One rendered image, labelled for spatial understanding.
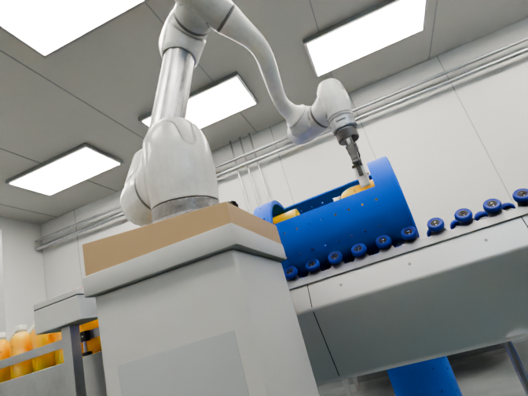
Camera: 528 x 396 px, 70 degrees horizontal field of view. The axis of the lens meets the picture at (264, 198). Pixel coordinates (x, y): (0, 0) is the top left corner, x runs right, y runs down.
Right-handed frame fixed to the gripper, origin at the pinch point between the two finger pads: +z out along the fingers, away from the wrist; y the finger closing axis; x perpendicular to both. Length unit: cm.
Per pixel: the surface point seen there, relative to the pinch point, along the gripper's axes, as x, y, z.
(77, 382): -101, 30, 36
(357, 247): -8.2, 10.6, 21.0
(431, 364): -3, -52, 65
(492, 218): 27.7, 10.5, 24.7
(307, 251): -23.2, 10.8, 17.4
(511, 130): 155, -350, -102
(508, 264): 26.2, 12.4, 36.9
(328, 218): -13.3, 13.7, 10.4
